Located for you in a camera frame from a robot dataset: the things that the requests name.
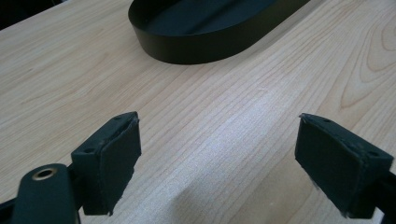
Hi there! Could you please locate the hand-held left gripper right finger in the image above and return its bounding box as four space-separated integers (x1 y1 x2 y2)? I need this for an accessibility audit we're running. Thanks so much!
294 112 395 219

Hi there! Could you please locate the black oval tray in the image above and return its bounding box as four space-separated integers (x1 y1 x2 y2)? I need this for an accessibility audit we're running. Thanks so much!
127 0 312 65

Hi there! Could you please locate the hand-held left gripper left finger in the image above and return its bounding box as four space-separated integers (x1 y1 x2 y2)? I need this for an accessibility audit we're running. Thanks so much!
70 111 143 217

